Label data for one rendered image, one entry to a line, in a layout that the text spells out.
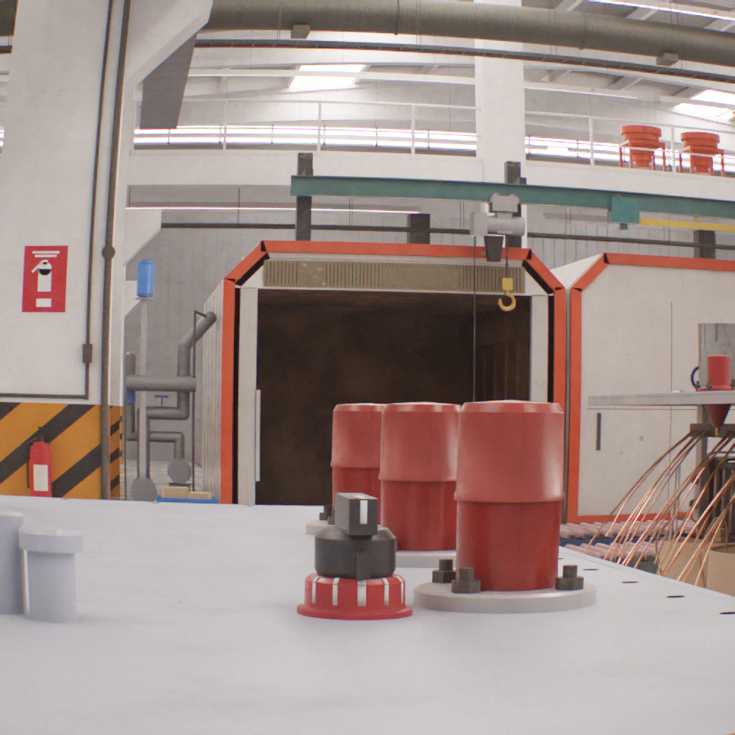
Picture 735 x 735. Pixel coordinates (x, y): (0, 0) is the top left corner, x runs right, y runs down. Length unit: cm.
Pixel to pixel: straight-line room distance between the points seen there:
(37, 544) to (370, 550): 22
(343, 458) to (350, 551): 71
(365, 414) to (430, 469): 33
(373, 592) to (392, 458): 40
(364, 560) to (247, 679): 26
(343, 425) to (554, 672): 96
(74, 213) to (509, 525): 1070
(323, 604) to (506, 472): 15
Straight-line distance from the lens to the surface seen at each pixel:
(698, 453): 460
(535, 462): 108
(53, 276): 1168
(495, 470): 108
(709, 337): 437
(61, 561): 95
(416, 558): 138
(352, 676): 80
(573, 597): 108
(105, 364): 1159
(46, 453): 1151
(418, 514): 140
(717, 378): 403
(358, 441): 173
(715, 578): 404
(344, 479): 174
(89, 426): 1164
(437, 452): 140
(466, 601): 106
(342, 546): 103
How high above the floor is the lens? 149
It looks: 1 degrees up
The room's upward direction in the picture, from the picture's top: 1 degrees clockwise
